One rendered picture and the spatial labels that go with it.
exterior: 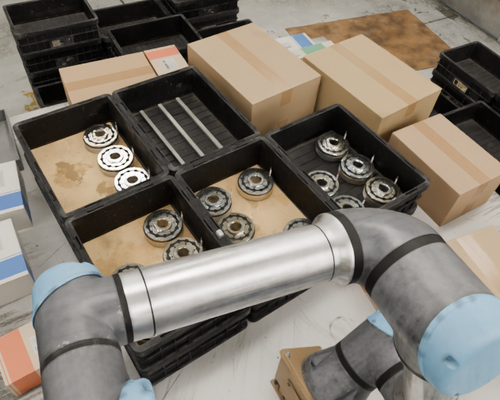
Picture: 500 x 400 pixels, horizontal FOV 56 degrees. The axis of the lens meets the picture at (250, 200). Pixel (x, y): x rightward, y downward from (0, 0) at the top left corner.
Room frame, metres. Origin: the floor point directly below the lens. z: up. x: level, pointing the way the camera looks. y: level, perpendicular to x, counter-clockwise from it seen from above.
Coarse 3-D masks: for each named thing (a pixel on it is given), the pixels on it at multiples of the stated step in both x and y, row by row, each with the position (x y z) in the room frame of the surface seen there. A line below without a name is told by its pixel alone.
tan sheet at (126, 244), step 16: (128, 224) 0.73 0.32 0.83; (96, 240) 0.67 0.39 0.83; (112, 240) 0.67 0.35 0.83; (128, 240) 0.68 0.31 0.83; (144, 240) 0.68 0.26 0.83; (96, 256) 0.62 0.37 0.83; (112, 256) 0.63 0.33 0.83; (128, 256) 0.63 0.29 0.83; (144, 256) 0.64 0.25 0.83; (160, 256) 0.64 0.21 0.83; (112, 272) 0.58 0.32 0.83
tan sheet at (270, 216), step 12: (228, 180) 0.93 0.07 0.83; (228, 192) 0.88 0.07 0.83; (276, 192) 0.90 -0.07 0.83; (240, 204) 0.84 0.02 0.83; (252, 204) 0.85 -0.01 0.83; (264, 204) 0.85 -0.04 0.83; (276, 204) 0.85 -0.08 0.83; (288, 204) 0.86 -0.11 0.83; (264, 216) 0.81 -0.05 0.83; (276, 216) 0.81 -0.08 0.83; (288, 216) 0.82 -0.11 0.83; (300, 216) 0.82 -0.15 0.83; (264, 228) 0.77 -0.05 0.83; (276, 228) 0.77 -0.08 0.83
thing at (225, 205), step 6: (198, 192) 0.84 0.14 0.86; (204, 192) 0.85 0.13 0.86; (210, 192) 0.85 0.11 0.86; (216, 192) 0.85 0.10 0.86; (222, 192) 0.85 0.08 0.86; (198, 198) 0.82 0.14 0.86; (204, 198) 0.82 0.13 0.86; (222, 198) 0.83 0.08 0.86; (228, 198) 0.83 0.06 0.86; (204, 204) 0.80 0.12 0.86; (222, 204) 0.81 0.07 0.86; (228, 204) 0.81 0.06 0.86; (210, 210) 0.78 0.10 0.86; (216, 210) 0.79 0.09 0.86; (222, 210) 0.79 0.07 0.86
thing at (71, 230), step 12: (156, 180) 0.81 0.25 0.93; (168, 180) 0.82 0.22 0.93; (132, 192) 0.76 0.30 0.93; (180, 192) 0.78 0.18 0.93; (108, 204) 0.72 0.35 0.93; (192, 204) 0.74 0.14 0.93; (72, 216) 0.67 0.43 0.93; (84, 216) 0.67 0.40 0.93; (204, 216) 0.71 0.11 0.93; (72, 228) 0.63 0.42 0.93; (72, 240) 0.61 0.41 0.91; (216, 240) 0.64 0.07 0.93; (84, 252) 0.57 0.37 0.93; (192, 324) 0.43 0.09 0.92; (168, 336) 0.39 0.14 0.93; (132, 348) 0.36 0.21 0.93; (144, 348) 0.36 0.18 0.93; (156, 348) 0.37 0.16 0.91
